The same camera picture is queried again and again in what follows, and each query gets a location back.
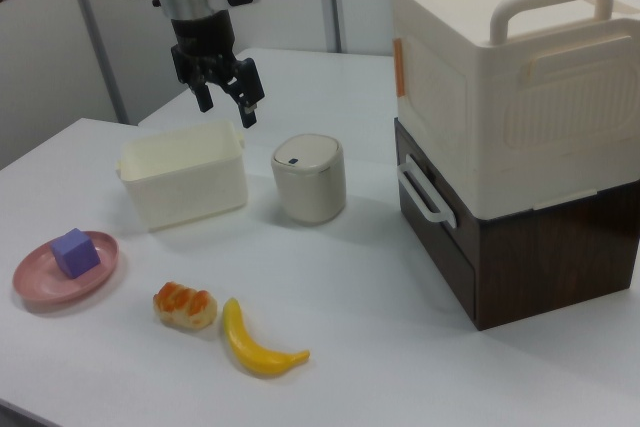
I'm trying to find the yellow toy banana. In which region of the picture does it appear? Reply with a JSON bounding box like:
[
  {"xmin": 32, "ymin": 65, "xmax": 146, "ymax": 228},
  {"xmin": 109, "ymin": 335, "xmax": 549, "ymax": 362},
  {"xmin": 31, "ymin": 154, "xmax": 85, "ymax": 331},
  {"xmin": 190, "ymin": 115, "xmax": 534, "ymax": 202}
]
[{"xmin": 221, "ymin": 297, "xmax": 311, "ymax": 376}]

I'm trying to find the orange tape strip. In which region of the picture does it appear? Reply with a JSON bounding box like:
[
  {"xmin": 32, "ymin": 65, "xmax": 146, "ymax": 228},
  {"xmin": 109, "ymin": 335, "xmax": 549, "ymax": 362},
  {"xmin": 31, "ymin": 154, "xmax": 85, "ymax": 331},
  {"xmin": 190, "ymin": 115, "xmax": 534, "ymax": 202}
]
[{"xmin": 393, "ymin": 38, "xmax": 407, "ymax": 97}]

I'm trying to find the small beige lidded trash can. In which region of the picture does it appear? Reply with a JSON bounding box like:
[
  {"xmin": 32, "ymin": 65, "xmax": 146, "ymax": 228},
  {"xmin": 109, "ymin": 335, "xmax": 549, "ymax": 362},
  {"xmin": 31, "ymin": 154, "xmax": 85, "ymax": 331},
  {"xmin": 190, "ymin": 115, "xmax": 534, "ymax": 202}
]
[{"xmin": 270, "ymin": 133, "xmax": 347, "ymax": 227}]

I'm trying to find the toy bread with orange glaze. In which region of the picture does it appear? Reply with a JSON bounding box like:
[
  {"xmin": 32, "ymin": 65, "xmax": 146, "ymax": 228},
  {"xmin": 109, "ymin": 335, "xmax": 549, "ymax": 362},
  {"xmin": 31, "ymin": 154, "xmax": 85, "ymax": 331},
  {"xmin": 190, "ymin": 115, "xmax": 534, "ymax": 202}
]
[{"xmin": 152, "ymin": 280, "xmax": 219, "ymax": 331}]

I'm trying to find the cream open plastic bin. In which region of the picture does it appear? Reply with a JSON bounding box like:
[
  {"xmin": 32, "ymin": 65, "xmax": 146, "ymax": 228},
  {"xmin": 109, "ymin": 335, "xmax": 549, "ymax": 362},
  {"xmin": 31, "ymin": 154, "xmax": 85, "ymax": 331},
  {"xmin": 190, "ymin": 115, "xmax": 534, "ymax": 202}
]
[{"xmin": 115, "ymin": 119, "xmax": 250, "ymax": 234}]

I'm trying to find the white drawer handle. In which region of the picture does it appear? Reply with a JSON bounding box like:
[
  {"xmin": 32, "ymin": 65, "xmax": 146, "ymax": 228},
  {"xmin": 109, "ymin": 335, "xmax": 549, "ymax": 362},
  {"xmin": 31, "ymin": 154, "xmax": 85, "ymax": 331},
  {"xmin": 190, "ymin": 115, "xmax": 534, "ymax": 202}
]
[{"xmin": 394, "ymin": 153, "xmax": 459, "ymax": 225}]

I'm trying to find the pink plate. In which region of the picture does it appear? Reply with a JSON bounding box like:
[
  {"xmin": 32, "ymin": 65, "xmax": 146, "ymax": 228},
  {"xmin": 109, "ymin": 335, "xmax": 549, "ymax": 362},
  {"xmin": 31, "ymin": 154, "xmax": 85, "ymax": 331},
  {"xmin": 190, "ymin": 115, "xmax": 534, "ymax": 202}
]
[{"xmin": 12, "ymin": 230, "xmax": 120, "ymax": 304}]

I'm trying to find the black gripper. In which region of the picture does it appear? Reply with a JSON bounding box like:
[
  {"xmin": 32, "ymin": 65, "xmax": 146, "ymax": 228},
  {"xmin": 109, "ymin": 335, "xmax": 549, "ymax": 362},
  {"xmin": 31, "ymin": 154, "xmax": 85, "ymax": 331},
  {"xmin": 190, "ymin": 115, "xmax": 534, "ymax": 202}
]
[{"xmin": 169, "ymin": 11, "xmax": 266, "ymax": 129}]

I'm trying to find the purple cube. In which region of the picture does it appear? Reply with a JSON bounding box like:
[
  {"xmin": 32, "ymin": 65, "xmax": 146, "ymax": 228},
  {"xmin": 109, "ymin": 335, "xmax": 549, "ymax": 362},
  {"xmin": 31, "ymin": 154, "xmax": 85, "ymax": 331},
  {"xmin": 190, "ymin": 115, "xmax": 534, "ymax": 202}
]
[{"xmin": 51, "ymin": 227, "xmax": 102, "ymax": 279}]

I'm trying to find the cream plastic storage box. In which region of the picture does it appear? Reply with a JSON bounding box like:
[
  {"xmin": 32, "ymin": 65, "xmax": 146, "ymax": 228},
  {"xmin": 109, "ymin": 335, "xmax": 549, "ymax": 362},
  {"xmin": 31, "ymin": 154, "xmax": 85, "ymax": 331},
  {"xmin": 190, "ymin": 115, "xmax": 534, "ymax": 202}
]
[{"xmin": 388, "ymin": 0, "xmax": 640, "ymax": 221}]

